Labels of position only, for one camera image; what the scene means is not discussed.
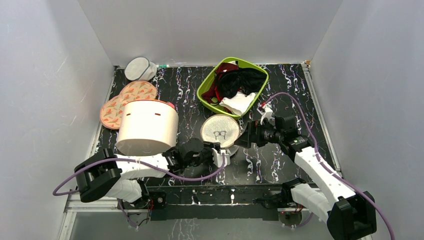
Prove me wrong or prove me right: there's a beige mesh cylindrical laundry bag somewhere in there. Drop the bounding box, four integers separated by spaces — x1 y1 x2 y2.
200 114 241 157

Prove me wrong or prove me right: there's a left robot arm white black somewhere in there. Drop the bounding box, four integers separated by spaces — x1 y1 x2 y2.
74 138 230 208

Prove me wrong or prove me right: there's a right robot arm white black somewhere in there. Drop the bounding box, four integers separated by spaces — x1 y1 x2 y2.
234 116 377 240

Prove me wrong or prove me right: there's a black lace bra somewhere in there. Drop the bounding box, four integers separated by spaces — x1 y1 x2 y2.
215 68 267 100

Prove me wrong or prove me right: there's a floral peach bra wash bag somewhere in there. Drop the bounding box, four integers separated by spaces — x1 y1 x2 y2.
99 80 158 130

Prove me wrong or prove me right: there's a white grey-trimmed mesh bag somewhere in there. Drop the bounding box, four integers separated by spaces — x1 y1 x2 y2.
124 57 158 81

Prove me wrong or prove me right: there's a white folded garment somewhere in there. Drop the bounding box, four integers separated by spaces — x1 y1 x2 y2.
219 91 257 117

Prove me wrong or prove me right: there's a dark red garment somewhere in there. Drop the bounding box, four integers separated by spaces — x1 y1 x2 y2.
201 61 239 106

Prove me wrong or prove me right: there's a green plastic basket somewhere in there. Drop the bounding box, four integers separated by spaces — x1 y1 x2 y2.
196 57 269 120

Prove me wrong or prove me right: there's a pink small case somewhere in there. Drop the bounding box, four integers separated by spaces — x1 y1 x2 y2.
167 102 176 109

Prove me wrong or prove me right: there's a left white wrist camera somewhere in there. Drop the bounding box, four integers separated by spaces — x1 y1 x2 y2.
211 148 231 168

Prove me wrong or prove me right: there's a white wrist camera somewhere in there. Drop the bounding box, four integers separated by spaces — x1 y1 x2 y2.
211 148 231 168
257 103 273 125

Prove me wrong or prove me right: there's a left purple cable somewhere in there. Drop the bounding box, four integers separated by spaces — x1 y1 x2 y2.
52 152 227 197

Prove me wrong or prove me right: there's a purple cable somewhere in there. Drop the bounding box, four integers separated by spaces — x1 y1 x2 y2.
261 92 396 240
52 152 227 197

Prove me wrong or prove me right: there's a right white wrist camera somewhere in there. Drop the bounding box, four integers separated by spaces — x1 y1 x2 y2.
257 103 273 125

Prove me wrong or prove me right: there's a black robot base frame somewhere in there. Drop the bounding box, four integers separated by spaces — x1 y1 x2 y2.
118 184 312 228

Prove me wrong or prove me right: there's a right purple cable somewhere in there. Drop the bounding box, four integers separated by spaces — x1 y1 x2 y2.
261 92 396 240

